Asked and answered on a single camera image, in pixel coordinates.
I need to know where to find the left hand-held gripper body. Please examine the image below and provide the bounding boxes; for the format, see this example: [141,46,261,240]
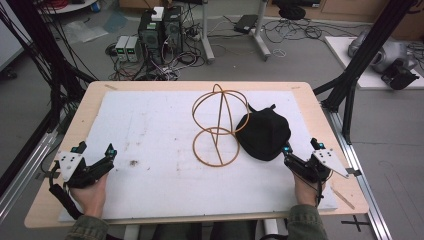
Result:
[49,151,116,189]

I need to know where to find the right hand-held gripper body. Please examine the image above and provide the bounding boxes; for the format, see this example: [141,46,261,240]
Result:
[283,148,363,184]

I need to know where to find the black hat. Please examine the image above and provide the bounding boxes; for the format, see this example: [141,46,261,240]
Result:
[234,103,292,162]

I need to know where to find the wooden ring hat stand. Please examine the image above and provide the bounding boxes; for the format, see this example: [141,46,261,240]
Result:
[191,83,251,168]

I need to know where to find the person's left hand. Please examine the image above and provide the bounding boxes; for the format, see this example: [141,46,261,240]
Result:
[69,172,110,220]

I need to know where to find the person's right hand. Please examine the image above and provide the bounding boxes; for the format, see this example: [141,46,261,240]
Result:
[292,172,326,208]

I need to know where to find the thin wooden stick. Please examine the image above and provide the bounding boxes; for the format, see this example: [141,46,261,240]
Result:
[330,186,356,211]

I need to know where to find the white foam sheet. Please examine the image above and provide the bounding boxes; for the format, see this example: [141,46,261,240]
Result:
[58,89,338,223]

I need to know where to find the black tape cross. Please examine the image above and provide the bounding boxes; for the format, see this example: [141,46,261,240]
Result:
[340,214,371,234]

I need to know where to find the white table leg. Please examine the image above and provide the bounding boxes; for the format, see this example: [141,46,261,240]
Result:
[123,224,141,240]
[262,218,280,236]

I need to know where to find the white platform board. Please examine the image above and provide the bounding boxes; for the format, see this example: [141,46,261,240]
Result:
[323,35,424,91]

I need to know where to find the grey bench power supply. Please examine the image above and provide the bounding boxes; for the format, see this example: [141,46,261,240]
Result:
[125,35,141,64]
[114,35,130,63]

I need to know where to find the black device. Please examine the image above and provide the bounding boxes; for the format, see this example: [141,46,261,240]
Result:
[380,59,421,91]

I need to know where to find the person's legs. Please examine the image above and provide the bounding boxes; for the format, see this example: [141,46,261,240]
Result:
[151,221,258,240]

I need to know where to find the clear plastic sheet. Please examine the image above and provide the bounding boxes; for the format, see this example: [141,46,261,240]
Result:
[61,19,110,45]

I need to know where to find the grey robot shell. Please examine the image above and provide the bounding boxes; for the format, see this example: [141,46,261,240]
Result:
[347,28,418,75]

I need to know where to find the grey desk leg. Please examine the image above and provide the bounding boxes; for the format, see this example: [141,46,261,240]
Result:
[199,0,216,66]
[249,0,272,62]

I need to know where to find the black computer tower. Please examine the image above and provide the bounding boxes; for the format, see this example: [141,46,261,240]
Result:
[162,5,184,56]
[137,11,166,65]

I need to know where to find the white cabinet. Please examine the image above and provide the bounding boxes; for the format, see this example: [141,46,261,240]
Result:
[0,0,33,73]

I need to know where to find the teal sheet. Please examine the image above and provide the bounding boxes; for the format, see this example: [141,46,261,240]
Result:
[102,11,129,34]

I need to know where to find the flat black box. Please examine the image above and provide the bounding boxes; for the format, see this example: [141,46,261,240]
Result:
[233,14,260,35]

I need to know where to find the black stool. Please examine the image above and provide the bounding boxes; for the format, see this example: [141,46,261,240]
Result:
[277,4,307,21]

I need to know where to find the round white table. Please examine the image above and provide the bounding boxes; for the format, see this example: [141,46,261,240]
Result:
[36,0,98,15]

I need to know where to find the white box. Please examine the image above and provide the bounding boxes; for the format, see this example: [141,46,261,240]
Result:
[150,6,166,22]

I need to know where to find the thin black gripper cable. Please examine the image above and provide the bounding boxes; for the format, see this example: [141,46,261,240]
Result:
[313,171,327,208]

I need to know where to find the aluminium rail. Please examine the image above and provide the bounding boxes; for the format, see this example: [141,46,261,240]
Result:
[321,103,395,240]
[0,129,58,223]

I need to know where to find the black sleeved gripper cable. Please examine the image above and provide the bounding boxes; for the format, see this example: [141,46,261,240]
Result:
[48,159,84,221]

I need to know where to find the black metal frame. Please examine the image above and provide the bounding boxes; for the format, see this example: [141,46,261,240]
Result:
[313,0,422,145]
[0,0,98,198]

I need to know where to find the tangle of floor cables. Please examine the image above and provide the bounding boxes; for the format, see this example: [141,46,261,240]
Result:
[105,39,207,82]

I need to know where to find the loose black floor cables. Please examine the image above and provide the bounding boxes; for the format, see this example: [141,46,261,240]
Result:
[261,16,363,45]

